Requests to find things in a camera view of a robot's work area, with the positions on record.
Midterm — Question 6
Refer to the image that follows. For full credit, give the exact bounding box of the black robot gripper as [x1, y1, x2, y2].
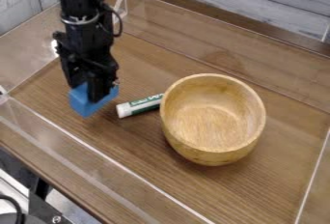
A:
[54, 19, 121, 102]

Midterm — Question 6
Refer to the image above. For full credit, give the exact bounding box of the blue rectangular block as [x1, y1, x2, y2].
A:
[68, 83, 119, 118]

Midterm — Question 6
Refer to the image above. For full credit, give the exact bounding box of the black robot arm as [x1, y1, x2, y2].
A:
[54, 0, 123, 102]

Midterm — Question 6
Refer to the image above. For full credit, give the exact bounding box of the brown wooden bowl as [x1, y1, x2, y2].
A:
[161, 73, 268, 166]

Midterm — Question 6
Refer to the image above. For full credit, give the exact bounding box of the white green tube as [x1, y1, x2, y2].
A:
[117, 94, 163, 119]

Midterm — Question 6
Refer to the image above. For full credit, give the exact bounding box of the clear acrylic corner bracket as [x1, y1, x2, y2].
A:
[111, 0, 129, 24]

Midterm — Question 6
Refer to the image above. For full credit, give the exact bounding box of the black metal frame base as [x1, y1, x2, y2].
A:
[28, 193, 74, 224]

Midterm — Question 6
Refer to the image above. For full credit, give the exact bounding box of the black cable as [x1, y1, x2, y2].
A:
[0, 193, 24, 224]

